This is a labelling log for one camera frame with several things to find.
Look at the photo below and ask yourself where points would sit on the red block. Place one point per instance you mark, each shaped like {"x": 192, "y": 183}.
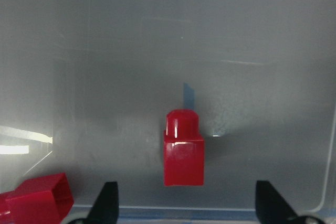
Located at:
{"x": 183, "y": 149}

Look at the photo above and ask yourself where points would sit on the red block lying sideways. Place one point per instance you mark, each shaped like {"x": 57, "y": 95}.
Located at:
{"x": 46, "y": 199}

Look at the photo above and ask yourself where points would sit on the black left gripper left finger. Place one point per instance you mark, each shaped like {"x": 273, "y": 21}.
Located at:
{"x": 106, "y": 207}

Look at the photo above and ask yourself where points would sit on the clear plastic storage box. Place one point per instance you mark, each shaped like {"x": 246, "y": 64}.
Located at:
{"x": 86, "y": 86}

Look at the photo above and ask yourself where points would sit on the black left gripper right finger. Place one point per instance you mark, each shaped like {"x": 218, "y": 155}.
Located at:
{"x": 271, "y": 207}

